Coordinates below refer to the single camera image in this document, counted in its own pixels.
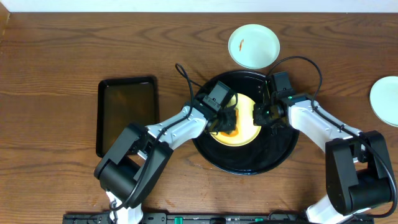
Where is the yellow plate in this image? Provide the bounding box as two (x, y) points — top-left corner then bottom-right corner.
(211, 93), (261, 147)

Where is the pale green plate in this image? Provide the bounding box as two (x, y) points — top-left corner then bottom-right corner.
(228, 24), (280, 70)
(369, 76), (397, 127)

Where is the orange green sponge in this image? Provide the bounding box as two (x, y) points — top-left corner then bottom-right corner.
(223, 110), (239, 137)

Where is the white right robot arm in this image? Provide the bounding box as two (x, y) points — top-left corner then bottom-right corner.
(252, 94), (397, 223)

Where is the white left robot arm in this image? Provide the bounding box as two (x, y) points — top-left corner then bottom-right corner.
(94, 101), (215, 223)

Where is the round black tray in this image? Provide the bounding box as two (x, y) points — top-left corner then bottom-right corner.
(193, 70), (299, 175)

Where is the rectangular black water tray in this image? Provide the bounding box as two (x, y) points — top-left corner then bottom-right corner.
(96, 76), (159, 157)

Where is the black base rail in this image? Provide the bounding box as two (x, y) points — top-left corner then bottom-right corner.
(62, 213), (308, 224)

